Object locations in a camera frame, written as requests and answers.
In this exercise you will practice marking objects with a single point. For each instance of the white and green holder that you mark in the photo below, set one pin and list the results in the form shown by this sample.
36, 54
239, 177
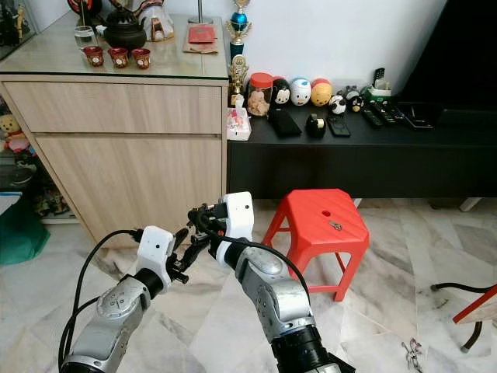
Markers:
379, 93

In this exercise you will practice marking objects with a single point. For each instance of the black round plush toy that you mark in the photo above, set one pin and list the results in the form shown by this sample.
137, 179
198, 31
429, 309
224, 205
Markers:
280, 92

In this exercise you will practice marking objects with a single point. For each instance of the black pouch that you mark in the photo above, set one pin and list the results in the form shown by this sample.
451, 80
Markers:
284, 123

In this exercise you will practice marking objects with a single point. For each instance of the small dark plush toy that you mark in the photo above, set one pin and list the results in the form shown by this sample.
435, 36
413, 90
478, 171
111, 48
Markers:
354, 99

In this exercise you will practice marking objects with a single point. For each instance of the marble table with red edge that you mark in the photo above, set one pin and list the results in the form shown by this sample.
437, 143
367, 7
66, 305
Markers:
480, 305

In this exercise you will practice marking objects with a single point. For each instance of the brown teddy bear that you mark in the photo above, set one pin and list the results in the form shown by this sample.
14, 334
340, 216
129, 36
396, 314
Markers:
18, 134

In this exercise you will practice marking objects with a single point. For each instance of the black low TV console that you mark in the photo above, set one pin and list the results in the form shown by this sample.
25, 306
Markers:
357, 165

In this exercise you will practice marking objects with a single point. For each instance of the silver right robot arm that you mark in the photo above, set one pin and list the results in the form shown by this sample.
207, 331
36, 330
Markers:
279, 299

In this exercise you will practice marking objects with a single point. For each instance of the white and red figurine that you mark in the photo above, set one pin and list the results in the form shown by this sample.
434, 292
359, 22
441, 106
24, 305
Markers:
160, 25

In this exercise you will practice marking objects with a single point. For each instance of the black television screen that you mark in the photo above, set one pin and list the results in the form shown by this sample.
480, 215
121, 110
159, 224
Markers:
458, 43

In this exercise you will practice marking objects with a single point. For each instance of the small metal keys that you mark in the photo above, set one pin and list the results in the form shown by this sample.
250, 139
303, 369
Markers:
335, 225

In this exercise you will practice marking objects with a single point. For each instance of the black flat phone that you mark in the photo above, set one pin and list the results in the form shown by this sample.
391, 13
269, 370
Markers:
338, 126

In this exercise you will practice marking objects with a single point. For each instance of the black upright remote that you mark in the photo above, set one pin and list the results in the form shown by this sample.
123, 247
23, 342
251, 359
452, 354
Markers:
378, 77

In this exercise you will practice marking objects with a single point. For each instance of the pink white tissue pack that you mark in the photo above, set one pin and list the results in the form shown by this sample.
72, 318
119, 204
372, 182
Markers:
238, 123

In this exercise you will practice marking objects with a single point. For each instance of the black flat device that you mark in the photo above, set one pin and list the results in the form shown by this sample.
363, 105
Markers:
417, 116

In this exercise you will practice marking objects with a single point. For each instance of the white round plush toy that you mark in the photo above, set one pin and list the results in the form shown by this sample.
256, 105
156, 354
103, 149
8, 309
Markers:
300, 92

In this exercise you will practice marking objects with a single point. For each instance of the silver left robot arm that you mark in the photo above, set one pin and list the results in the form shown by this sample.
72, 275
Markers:
116, 315

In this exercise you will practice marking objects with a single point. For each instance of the black remote control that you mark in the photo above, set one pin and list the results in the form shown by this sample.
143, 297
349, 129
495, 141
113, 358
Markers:
372, 117
385, 113

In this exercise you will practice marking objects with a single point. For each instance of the red envelope on wooden tray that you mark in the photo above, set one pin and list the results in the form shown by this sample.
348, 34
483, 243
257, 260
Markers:
202, 35

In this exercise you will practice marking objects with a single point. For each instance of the clear jar with red lid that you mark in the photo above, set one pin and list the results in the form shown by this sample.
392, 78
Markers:
259, 95

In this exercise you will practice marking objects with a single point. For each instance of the small metal clip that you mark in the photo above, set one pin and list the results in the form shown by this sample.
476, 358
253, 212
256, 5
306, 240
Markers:
412, 356

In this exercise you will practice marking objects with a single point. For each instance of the black teapot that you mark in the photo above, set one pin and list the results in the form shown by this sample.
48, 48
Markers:
124, 33

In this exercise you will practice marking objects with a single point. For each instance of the light wooden cabinet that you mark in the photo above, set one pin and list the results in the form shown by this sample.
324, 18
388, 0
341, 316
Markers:
124, 155

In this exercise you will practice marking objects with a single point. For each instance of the gold and blue trophy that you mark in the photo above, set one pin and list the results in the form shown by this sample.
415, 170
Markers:
238, 29

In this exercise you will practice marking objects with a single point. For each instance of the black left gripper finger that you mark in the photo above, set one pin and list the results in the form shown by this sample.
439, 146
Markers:
194, 246

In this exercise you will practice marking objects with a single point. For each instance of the orange round plush toy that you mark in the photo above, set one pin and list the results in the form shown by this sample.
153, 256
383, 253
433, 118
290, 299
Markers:
321, 93

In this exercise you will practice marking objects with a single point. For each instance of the red plastic stool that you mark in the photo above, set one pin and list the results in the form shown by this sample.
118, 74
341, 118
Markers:
318, 215

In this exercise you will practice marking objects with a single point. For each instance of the thin metal lamp pole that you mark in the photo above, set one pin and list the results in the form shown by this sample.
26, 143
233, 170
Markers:
200, 10

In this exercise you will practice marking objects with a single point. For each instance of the glass display case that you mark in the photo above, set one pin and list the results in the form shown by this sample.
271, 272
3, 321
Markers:
17, 29

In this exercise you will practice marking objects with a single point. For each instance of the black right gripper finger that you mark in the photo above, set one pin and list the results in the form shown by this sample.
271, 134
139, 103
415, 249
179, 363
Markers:
194, 218

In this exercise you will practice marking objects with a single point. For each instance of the small black white plush toy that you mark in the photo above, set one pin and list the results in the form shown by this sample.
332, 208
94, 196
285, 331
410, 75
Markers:
337, 105

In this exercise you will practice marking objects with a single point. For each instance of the clear drinking glass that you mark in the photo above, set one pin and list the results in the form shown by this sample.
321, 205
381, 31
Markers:
84, 38

